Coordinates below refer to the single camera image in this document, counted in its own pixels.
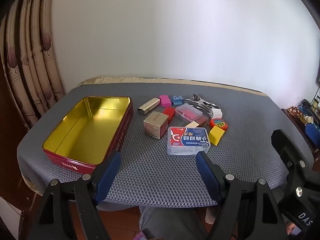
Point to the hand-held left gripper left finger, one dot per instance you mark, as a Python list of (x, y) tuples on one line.
[(107, 177)]

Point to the blue container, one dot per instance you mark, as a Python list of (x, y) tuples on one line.
[(312, 133)]

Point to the grey mesh mat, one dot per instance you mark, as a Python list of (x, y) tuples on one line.
[(155, 175)]

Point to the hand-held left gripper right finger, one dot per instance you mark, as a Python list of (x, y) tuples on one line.
[(208, 177)]

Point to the small blue clip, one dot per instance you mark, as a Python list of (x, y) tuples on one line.
[(177, 100)]

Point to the cream block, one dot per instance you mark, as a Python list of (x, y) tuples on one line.
[(192, 124)]

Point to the pink block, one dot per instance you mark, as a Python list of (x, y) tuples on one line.
[(165, 100)]

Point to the orange tape measure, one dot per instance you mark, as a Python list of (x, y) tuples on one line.
[(219, 124)]

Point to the small dark red box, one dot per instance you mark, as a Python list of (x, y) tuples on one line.
[(203, 121)]

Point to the red tin box gold inside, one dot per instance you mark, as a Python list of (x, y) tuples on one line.
[(87, 130)]

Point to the person's grey trouser leg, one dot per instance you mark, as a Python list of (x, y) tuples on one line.
[(170, 225)]

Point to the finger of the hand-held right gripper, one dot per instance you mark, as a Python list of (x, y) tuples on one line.
[(287, 145), (291, 182)]

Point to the clear floss pick box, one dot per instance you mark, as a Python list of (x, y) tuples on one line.
[(188, 141)]

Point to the white paper cup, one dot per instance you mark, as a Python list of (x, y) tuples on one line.
[(309, 120)]

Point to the gold square cardboard box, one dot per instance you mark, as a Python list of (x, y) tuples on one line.
[(156, 125)]

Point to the yellow block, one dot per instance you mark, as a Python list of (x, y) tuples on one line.
[(216, 135)]

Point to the beige leaf print curtain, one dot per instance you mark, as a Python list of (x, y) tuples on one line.
[(30, 62)]

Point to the clear box with red pad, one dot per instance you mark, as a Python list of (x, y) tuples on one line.
[(188, 112)]

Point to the gold lipstick tube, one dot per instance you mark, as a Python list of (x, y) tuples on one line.
[(148, 107)]

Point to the red block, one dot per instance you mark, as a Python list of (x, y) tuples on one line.
[(169, 113)]

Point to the wooden side shelf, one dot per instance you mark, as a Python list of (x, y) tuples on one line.
[(297, 122)]

